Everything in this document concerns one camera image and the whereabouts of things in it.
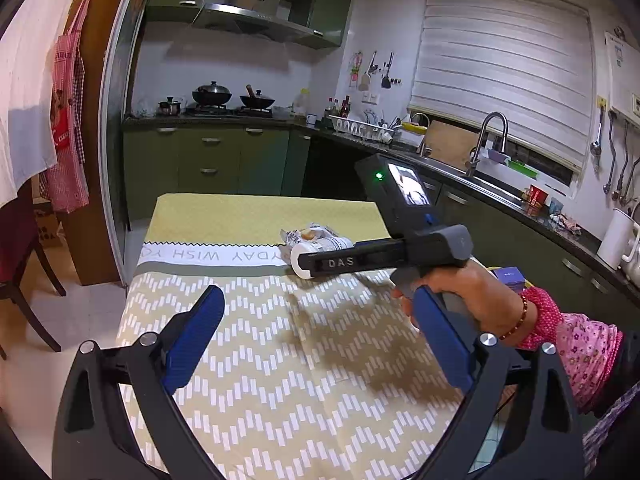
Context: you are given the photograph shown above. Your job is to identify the small purple box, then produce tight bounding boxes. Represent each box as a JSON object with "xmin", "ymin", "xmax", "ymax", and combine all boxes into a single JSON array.
[{"xmin": 490, "ymin": 266, "xmax": 527, "ymax": 293}]

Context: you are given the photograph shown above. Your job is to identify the steel kitchen faucet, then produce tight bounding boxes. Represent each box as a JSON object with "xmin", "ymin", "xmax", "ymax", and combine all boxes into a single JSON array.
[{"xmin": 465, "ymin": 111, "xmax": 509, "ymax": 179}]

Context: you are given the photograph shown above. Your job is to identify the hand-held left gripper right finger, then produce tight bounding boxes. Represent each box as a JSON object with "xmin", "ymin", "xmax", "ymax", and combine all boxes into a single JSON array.
[{"xmin": 411, "ymin": 285, "xmax": 587, "ymax": 480}]

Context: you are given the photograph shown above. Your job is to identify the dark wooden chair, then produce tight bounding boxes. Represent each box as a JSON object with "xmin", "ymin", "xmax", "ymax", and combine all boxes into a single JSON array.
[{"xmin": 0, "ymin": 179, "xmax": 67, "ymax": 361}]

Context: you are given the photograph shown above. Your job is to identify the crumpled silver snack wrapper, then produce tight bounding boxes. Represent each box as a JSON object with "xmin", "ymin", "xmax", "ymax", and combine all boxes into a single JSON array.
[{"xmin": 280, "ymin": 223, "xmax": 342, "ymax": 249}]

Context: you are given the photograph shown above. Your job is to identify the red checked apron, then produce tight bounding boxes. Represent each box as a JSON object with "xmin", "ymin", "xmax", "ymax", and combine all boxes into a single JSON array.
[{"xmin": 39, "ymin": 0, "xmax": 97, "ymax": 214}]

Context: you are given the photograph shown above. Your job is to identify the white hanging cloth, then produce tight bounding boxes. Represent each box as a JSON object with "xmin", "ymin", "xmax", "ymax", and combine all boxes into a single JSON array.
[{"xmin": 0, "ymin": 0, "xmax": 94, "ymax": 207}]

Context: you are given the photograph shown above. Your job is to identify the pile of snack packets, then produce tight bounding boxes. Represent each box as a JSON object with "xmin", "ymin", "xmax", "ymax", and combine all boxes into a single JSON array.
[{"xmin": 549, "ymin": 211, "xmax": 584, "ymax": 236}]

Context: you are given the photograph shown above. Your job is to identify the dish rack with dishes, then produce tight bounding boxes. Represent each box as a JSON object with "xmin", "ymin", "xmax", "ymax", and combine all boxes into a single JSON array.
[{"xmin": 327, "ymin": 114, "xmax": 404, "ymax": 144}]

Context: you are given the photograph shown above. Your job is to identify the brown wooden door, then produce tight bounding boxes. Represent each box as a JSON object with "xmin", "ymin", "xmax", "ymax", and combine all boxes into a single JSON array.
[{"xmin": 62, "ymin": 0, "xmax": 162, "ymax": 287}]

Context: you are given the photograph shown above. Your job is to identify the red bead bracelet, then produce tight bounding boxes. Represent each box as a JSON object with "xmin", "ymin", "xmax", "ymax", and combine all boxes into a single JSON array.
[{"xmin": 499, "ymin": 293, "xmax": 530, "ymax": 342}]

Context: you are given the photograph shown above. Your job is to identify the gas stove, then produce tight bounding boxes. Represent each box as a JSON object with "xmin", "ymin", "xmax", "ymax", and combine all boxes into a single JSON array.
[{"xmin": 182, "ymin": 103, "xmax": 277, "ymax": 119}]

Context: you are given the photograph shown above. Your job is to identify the wooden cutting board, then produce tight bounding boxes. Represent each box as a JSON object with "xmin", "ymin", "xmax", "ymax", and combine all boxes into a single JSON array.
[{"xmin": 423, "ymin": 119, "xmax": 484, "ymax": 169}]

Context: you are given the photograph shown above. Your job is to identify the green tray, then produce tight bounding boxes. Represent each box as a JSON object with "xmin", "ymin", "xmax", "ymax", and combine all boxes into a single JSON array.
[{"xmin": 507, "ymin": 157, "xmax": 539, "ymax": 179}]

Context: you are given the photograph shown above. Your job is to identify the group of sauce bottles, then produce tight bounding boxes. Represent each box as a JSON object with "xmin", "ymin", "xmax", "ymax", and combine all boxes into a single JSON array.
[{"xmin": 325, "ymin": 94, "xmax": 354, "ymax": 119}]

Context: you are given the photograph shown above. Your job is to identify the white window blind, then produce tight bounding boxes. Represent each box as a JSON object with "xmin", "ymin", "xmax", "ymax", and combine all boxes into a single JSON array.
[{"xmin": 407, "ymin": 0, "xmax": 594, "ymax": 174}]

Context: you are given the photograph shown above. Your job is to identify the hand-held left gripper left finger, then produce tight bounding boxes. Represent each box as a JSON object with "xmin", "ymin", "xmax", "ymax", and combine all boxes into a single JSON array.
[{"xmin": 51, "ymin": 284, "xmax": 226, "ymax": 480}]

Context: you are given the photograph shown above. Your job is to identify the steel kitchen sink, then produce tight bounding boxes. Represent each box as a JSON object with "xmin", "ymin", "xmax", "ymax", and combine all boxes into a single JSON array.
[{"xmin": 425, "ymin": 155, "xmax": 527, "ymax": 207}]

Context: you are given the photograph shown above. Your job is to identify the person's dark patterned clothing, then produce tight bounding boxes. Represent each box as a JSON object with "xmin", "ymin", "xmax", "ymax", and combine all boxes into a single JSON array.
[{"xmin": 581, "ymin": 330, "xmax": 640, "ymax": 477}]

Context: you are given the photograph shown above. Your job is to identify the person's right forearm pink sleeve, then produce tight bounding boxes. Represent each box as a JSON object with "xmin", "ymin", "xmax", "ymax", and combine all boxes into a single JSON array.
[{"xmin": 515, "ymin": 286, "xmax": 626, "ymax": 414}]

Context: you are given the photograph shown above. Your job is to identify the black wok with lid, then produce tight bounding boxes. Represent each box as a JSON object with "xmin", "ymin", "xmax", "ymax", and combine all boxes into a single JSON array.
[{"xmin": 192, "ymin": 80, "xmax": 234, "ymax": 107}]

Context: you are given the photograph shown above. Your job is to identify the person's right hand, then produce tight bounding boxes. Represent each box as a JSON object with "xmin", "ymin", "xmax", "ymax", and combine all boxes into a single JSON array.
[{"xmin": 391, "ymin": 256, "xmax": 529, "ymax": 344}]

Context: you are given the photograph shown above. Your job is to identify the cardboard box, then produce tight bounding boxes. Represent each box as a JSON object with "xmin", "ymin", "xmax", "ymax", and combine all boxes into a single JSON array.
[{"xmin": 32, "ymin": 204, "xmax": 64, "ymax": 252}]

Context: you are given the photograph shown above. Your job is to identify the white electric kettle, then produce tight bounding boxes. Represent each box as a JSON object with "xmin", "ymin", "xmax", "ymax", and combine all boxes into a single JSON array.
[{"xmin": 597, "ymin": 208, "xmax": 640, "ymax": 271}]

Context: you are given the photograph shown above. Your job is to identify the small white plastic bottle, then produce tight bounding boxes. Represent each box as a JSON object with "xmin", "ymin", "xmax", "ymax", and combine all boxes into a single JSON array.
[{"xmin": 290, "ymin": 237, "xmax": 357, "ymax": 281}]

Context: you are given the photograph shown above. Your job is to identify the green lower kitchen cabinets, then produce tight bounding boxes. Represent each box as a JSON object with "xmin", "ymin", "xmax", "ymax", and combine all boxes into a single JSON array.
[{"xmin": 122, "ymin": 127, "xmax": 640, "ymax": 321}]

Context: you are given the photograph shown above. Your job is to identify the dark kitchen countertop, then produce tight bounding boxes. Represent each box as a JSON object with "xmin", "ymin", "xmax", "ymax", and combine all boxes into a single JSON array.
[{"xmin": 122, "ymin": 112, "xmax": 640, "ymax": 302}]

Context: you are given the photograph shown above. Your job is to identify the yellow-green patterned tablecloth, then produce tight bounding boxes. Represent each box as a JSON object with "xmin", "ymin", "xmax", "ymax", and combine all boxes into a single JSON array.
[{"xmin": 117, "ymin": 192, "xmax": 502, "ymax": 480}]

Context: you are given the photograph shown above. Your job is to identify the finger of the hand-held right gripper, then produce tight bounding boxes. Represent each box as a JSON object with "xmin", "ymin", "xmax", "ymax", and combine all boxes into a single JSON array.
[{"xmin": 298, "ymin": 240, "xmax": 404, "ymax": 281}]

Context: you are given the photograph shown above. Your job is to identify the white wall water heater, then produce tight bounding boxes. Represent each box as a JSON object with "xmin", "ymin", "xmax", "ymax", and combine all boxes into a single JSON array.
[{"xmin": 604, "ymin": 29, "xmax": 640, "ymax": 124}]

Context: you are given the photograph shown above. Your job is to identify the steel range hood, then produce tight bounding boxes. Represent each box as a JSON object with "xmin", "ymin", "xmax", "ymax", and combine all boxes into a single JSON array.
[{"xmin": 192, "ymin": 2, "xmax": 322, "ymax": 44}]

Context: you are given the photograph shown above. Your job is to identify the wall-hung kitchen utensils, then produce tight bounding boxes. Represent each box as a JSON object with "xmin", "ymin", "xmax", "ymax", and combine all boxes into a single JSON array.
[{"xmin": 349, "ymin": 49, "xmax": 397, "ymax": 92}]

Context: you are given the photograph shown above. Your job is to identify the red cup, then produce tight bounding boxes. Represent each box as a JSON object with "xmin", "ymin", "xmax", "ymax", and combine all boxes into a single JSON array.
[{"xmin": 527, "ymin": 183, "xmax": 549, "ymax": 217}]

